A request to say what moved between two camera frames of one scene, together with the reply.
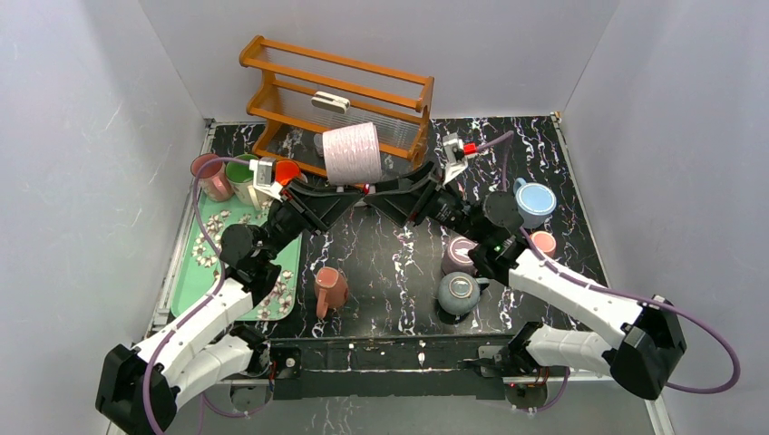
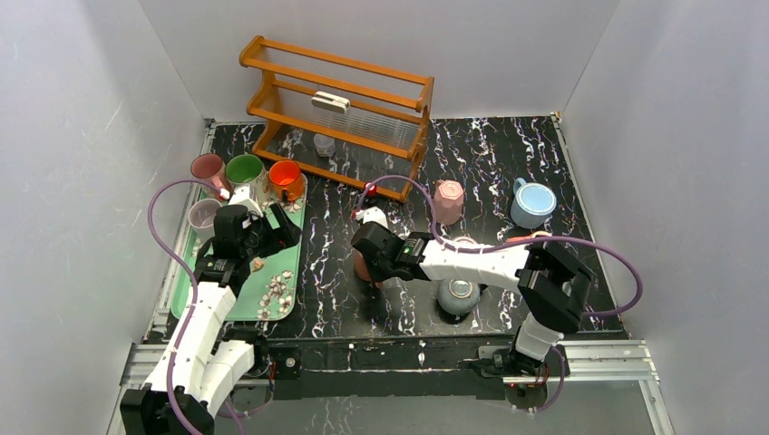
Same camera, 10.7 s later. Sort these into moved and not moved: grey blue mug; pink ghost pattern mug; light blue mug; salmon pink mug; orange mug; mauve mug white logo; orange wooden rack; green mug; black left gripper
Moved: salmon pink mug; mauve mug white logo; black left gripper
Not moved: green mug; grey blue mug; orange mug; pink ghost pattern mug; orange wooden rack; light blue mug
